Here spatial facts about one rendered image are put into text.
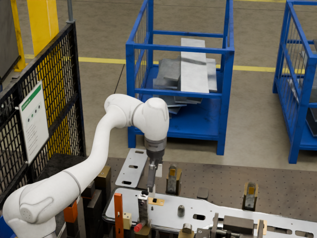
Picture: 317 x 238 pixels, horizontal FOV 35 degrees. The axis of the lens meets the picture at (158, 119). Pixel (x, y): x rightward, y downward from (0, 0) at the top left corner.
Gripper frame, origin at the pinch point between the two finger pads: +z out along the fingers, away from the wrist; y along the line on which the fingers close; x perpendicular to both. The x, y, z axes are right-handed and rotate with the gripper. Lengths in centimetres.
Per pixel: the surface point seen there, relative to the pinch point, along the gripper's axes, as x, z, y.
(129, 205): -10.1, 9.7, 5.0
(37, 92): -54, -32, -10
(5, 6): -205, 34, -260
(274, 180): 54, 40, -64
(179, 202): 10.9, 9.7, -1.7
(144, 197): 0.5, -11.8, 21.5
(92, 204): -26.1, 9.7, 7.8
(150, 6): -67, 27, -280
